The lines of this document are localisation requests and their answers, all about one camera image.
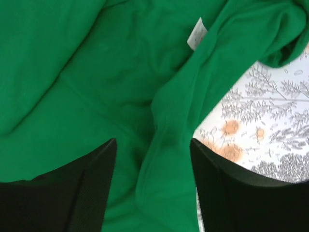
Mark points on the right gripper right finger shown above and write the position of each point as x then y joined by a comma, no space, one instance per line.
234,199

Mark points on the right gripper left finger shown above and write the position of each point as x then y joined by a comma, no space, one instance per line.
71,198

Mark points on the green t-shirt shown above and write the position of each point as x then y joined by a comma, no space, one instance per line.
76,73

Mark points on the floral patterned table mat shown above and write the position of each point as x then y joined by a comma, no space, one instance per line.
262,123

